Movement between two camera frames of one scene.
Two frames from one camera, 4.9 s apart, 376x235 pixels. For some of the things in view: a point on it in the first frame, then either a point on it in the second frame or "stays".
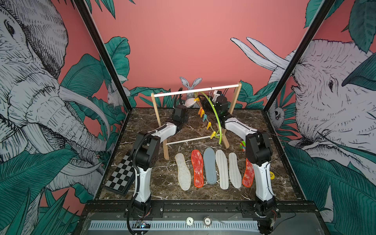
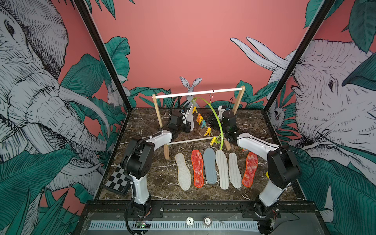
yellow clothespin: [213, 134] -> [213, 140]
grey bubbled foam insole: [209, 154] stays
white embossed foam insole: [189, 102] -> [190, 117]
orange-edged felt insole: [248, 178] stays
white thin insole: [234, 170] stays
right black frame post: [322, 12] stays
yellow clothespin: [202, 113] -> [200, 119]
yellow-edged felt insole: [184, 176] stays
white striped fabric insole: [222, 163] stays
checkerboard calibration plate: [122, 175] stays
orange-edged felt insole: [198, 164] stays
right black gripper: [206, 102] -> [212, 124]
